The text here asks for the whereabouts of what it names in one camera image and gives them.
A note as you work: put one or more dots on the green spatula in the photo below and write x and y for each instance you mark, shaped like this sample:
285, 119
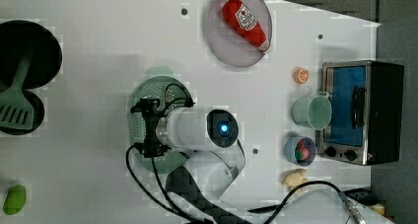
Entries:
16, 110

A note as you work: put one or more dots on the red strawberry toy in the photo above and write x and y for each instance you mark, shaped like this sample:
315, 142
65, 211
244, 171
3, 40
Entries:
302, 153

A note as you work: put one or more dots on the red ketchup bottle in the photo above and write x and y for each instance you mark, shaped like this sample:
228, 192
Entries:
241, 19

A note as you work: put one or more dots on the green toy vegetable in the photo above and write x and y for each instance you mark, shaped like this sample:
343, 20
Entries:
15, 200

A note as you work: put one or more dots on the orange slice toy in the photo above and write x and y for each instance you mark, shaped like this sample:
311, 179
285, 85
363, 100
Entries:
301, 75

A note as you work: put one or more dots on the pink round plate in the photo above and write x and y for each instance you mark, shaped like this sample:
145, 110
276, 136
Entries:
228, 46

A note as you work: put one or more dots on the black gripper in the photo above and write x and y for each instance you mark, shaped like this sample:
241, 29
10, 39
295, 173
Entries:
151, 146

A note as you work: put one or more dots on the black utensil holder cup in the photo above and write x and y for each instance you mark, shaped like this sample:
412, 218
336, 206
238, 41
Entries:
28, 40

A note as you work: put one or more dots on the blue bowl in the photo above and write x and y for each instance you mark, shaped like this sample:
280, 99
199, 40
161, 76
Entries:
291, 146

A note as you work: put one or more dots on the green cup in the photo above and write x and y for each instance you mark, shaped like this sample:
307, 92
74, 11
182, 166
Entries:
312, 111

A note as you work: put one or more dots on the green plastic strainer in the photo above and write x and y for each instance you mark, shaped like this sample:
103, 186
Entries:
159, 83

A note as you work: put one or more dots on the beige plush toy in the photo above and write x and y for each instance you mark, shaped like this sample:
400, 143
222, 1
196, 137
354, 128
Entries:
294, 178

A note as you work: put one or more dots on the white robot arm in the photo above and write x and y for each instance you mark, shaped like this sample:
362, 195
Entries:
202, 141

